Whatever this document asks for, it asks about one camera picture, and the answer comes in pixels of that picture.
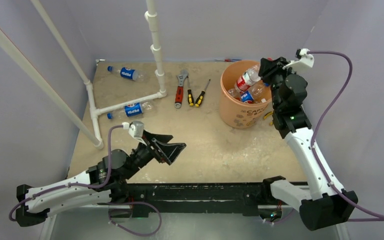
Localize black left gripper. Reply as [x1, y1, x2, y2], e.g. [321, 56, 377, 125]
[123, 129, 186, 180]

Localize orange plastic bin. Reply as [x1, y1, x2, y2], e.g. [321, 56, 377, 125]
[218, 60, 272, 129]

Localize clear bottle red cap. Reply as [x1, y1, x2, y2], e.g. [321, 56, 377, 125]
[227, 88, 241, 101]

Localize Pepsi bottle far corner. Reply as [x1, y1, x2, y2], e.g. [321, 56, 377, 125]
[107, 65, 145, 82]

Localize Pepsi bottle front edge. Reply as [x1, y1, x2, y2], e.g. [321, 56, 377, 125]
[240, 82, 270, 104]

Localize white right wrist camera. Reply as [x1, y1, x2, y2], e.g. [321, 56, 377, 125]
[282, 48, 315, 73]

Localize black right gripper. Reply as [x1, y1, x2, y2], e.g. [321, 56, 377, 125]
[259, 57, 300, 111]

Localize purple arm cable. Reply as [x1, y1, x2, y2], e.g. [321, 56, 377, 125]
[8, 123, 162, 238]
[263, 50, 384, 226]

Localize white PVC pipe frame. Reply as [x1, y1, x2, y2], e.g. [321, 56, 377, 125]
[0, 0, 167, 150]

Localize red label bottle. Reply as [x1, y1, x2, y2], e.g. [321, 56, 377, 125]
[234, 64, 261, 93]

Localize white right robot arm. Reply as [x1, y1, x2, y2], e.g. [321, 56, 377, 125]
[258, 57, 358, 231]

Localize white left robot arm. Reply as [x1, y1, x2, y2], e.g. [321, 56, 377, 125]
[9, 131, 187, 227]

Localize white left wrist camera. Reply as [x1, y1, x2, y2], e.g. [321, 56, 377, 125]
[122, 120, 146, 145]

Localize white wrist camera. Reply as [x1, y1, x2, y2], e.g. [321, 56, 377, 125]
[122, 120, 146, 145]
[282, 48, 315, 73]

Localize yellow black screwdriver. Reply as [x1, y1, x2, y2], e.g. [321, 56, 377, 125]
[186, 77, 195, 107]
[194, 79, 211, 108]

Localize red handled adjustable wrench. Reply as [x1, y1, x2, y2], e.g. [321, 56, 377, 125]
[174, 69, 189, 109]

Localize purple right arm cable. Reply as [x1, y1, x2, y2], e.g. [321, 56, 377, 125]
[263, 50, 384, 226]

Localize Pepsi bottle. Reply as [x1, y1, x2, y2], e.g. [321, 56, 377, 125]
[106, 100, 156, 120]

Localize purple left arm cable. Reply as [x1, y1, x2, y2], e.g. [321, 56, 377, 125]
[8, 123, 162, 238]

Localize black aluminium base frame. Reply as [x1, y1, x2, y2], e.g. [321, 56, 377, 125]
[51, 180, 315, 220]

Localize yellow black screwdriver right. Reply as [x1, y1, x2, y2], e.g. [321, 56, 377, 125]
[194, 79, 211, 108]

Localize red blue screwdriver far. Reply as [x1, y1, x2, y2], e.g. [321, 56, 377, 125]
[214, 58, 242, 63]

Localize yellow black screwdriver left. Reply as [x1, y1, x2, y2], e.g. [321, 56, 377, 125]
[186, 77, 195, 107]

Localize yellow handled pliers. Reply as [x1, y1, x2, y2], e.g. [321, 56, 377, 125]
[263, 110, 274, 126]

